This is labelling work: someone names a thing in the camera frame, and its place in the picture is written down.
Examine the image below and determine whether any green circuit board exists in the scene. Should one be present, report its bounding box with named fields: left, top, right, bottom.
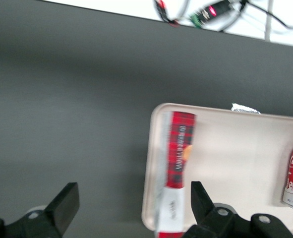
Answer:
left=188, top=13, right=204, bottom=28

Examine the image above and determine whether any crumpled silver foil wrapper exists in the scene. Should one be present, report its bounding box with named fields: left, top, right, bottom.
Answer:
left=231, top=102, right=261, bottom=116

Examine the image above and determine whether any black device with red light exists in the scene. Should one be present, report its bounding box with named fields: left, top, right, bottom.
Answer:
left=198, top=0, right=243, bottom=20

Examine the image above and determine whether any black floor cable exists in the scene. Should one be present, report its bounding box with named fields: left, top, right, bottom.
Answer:
left=245, top=0, right=293, bottom=29

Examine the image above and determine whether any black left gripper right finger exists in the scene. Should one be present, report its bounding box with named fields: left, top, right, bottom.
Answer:
left=184, top=181, right=236, bottom=238

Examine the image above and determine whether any white metal post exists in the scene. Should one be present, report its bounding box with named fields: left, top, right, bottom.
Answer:
left=263, top=0, right=273, bottom=41

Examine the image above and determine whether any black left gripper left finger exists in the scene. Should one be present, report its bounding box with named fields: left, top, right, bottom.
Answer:
left=4, top=182, right=81, bottom=238

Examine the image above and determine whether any beige plastic tray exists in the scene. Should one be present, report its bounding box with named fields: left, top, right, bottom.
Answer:
left=141, top=103, right=293, bottom=236

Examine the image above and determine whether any red cookie box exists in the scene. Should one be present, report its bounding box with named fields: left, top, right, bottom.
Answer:
left=154, top=111, right=198, bottom=238

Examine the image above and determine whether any red and black wire bundle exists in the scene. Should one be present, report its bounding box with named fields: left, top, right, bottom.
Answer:
left=153, top=0, right=181, bottom=27

